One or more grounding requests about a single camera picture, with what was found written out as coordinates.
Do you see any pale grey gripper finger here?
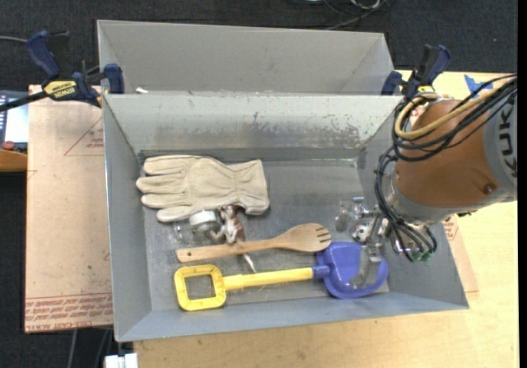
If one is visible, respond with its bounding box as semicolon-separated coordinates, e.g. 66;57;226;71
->
363;254;384;286
349;245;371;289

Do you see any yellow and blue toy shovel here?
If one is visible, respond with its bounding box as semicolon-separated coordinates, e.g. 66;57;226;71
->
173;240;389;313

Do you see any clear glass object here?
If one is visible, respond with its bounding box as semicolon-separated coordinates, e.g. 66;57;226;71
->
334;197;366;234

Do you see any wooden slotted spoon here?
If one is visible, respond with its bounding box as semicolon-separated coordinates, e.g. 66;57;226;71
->
175;222;333;264

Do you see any brown and white toy animal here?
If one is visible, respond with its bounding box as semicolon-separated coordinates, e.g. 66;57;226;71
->
211;204;258;274

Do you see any grey metal bin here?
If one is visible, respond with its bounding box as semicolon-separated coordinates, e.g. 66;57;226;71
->
96;19;470;343

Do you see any clear jar with white lid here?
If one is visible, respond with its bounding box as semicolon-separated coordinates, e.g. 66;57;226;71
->
172;209;224;245

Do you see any beige leather work glove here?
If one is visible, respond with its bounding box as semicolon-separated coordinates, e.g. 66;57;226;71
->
135;154;271;224

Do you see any brown cardboard board red print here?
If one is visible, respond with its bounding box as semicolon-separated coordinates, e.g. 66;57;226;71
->
23;84;481;335

